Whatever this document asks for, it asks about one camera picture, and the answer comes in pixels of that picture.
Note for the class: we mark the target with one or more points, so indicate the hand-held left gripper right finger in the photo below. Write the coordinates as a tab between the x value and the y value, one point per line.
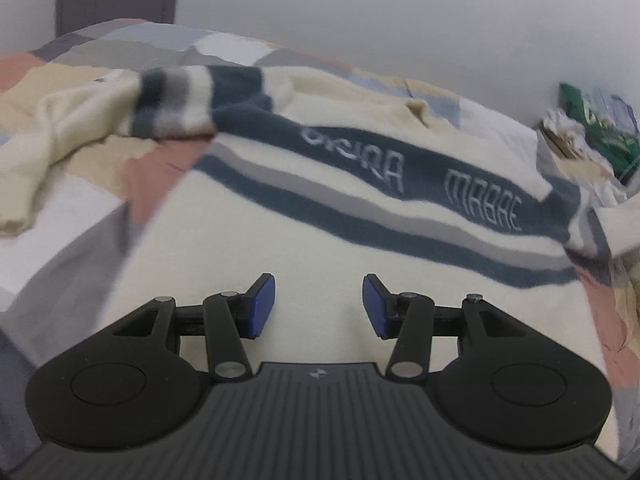
375	305

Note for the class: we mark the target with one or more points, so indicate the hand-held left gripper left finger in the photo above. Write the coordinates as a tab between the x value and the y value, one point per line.
262	305

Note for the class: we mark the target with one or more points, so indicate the cream striped fleece sweater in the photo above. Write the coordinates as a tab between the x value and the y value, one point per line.
300	240

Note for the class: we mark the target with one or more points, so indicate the patchwork bed blanket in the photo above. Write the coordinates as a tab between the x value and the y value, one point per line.
75	200

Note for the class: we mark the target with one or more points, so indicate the pile of white cloth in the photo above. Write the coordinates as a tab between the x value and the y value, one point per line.
570	147

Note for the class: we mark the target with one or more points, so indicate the green plastic bag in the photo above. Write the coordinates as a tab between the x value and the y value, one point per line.
607	130

